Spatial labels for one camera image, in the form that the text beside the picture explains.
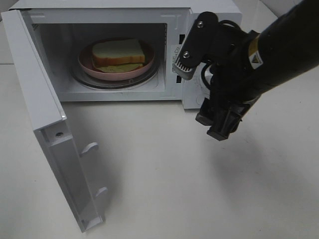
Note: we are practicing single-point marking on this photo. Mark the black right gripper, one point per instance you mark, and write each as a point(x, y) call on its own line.
point(224, 62)

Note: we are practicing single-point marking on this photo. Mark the sandwich with white bread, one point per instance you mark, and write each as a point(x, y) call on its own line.
point(118, 56)

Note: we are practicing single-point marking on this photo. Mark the pink round plate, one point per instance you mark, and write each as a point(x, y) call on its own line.
point(85, 62)

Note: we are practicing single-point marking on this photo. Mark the white microwave door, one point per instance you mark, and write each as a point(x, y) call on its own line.
point(50, 124)

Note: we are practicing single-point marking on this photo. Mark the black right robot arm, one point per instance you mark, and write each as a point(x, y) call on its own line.
point(285, 49)

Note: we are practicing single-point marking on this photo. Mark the glass microwave turntable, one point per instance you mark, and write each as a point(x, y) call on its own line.
point(79, 75)

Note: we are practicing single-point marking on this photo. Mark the white microwave oven body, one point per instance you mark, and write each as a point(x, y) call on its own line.
point(67, 26)

